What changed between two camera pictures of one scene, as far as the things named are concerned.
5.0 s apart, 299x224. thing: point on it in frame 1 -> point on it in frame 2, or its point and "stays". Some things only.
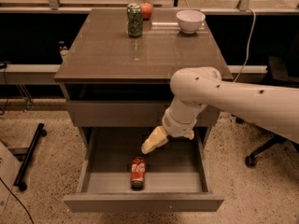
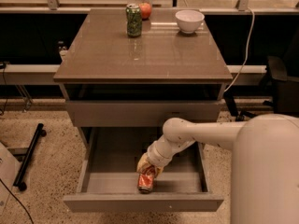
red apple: [146, 10] stays
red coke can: [137, 172] -> [147, 178]
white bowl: [190, 21] stays
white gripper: [177, 127] -> [156, 157]
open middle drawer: [176, 173] stays
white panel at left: [9, 170] stays
